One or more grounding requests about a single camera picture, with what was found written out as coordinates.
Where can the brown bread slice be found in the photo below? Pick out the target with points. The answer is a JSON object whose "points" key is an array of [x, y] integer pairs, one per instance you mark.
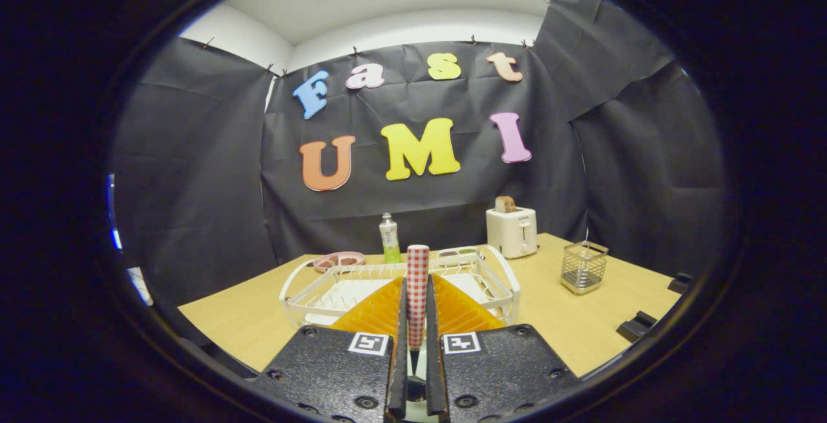
{"points": [[505, 205]]}

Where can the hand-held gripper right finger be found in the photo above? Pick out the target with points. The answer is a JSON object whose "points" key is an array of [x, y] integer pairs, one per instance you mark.
{"points": [[497, 371]]}

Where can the cream toaster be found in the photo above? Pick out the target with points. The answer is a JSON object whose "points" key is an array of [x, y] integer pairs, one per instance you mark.
{"points": [[510, 236]]}

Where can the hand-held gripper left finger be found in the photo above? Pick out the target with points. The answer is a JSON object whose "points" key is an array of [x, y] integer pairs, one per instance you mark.
{"points": [[329, 371]]}

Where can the white divided bean tray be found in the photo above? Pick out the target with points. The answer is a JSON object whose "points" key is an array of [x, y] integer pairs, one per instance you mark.
{"points": [[455, 252]]}

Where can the black backdrop cloth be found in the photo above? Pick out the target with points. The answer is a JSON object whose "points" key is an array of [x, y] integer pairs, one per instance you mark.
{"points": [[194, 184]]}

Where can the pink divided dish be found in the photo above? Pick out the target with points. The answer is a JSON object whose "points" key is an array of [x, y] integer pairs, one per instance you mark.
{"points": [[339, 261]]}

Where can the green drink bottle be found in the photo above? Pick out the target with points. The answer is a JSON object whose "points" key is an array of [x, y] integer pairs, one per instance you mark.
{"points": [[389, 242]]}

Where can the black table clamp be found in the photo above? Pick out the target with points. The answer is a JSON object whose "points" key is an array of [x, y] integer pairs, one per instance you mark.
{"points": [[636, 327], [680, 283]]}

